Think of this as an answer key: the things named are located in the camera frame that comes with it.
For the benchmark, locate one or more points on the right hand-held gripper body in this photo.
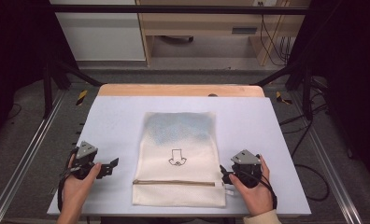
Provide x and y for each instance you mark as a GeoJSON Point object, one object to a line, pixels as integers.
{"type": "Point", "coordinates": [247, 171]}

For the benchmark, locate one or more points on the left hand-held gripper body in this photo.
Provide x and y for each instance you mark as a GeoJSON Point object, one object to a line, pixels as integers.
{"type": "Point", "coordinates": [86, 159]}

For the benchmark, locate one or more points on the cream mesh laundry bag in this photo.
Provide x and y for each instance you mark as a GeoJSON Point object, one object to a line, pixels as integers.
{"type": "Point", "coordinates": [178, 161]}

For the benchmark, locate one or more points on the person's right hand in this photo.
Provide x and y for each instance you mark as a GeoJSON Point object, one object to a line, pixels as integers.
{"type": "Point", "coordinates": [258, 196]}

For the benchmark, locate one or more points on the person's left hand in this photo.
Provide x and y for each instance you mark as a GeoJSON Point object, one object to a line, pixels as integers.
{"type": "Point", "coordinates": [77, 189]}

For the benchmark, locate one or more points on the white table mat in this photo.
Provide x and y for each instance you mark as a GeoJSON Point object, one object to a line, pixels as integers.
{"type": "Point", "coordinates": [111, 130]}

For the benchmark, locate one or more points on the yellow black tape strip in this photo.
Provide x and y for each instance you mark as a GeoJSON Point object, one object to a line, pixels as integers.
{"type": "Point", "coordinates": [281, 99]}
{"type": "Point", "coordinates": [81, 97]}

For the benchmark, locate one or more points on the black metal stand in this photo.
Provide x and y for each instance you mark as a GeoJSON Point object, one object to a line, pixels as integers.
{"type": "Point", "coordinates": [48, 93]}
{"type": "Point", "coordinates": [307, 93]}

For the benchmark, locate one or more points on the wooden table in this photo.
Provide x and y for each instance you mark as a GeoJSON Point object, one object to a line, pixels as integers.
{"type": "Point", "coordinates": [173, 90]}

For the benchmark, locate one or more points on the white cabinet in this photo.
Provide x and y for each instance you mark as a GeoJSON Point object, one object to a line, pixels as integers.
{"type": "Point", "coordinates": [102, 37]}

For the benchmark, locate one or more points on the black curtain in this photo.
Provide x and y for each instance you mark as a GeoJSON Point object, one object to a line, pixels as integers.
{"type": "Point", "coordinates": [15, 46]}
{"type": "Point", "coordinates": [351, 62]}

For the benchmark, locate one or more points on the light wooden desk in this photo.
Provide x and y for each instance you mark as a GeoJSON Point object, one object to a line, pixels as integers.
{"type": "Point", "coordinates": [202, 21]}

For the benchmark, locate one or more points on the aluminium floor rail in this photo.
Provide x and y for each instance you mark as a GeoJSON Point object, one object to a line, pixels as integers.
{"type": "Point", "coordinates": [24, 155]}
{"type": "Point", "coordinates": [329, 161]}

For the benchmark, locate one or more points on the black horizontal frame bar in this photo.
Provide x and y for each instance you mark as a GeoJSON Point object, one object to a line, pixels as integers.
{"type": "Point", "coordinates": [173, 9]}

